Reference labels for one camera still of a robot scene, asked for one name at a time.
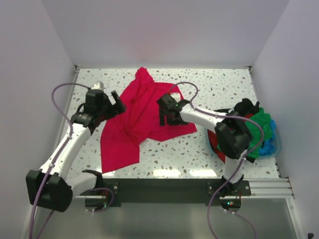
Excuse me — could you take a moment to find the pink red t-shirt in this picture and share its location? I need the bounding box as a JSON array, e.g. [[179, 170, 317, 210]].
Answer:
[[100, 67, 196, 173]]

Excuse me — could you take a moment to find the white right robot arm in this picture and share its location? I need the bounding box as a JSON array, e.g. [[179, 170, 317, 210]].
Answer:
[[157, 93, 253, 196]]

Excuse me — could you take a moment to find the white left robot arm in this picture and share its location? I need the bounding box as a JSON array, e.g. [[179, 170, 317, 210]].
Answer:
[[26, 88, 126, 212]]

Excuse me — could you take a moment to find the dark red t-shirt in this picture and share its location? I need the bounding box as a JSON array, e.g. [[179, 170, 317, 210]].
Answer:
[[206, 130, 225, 163]]

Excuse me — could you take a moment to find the black t-shirt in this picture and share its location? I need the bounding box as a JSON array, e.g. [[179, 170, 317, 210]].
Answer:
[[215, 98, 260, 118]]

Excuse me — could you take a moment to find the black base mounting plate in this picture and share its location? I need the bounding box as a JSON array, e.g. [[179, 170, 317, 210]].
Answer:
[[99, 177, 251, 208]]

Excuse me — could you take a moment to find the green t-shirt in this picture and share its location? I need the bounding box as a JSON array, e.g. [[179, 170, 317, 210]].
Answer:
[[213, 111, 264, 159]]

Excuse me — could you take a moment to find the blue t-shirt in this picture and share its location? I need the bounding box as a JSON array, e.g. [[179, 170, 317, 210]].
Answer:
[[259, 119, 278, 157]]

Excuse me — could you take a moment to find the blue plastic laundry basket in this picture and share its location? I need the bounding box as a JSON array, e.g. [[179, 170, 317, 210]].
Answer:
[[204, 109, 282, 160]]

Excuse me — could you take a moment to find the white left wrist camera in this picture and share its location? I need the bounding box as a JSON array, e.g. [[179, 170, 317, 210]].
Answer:
[[91, 81, 104, 91]]

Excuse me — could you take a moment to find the aluminium frame rail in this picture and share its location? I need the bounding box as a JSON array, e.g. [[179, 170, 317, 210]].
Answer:
[[249, 178, 294, 199]]

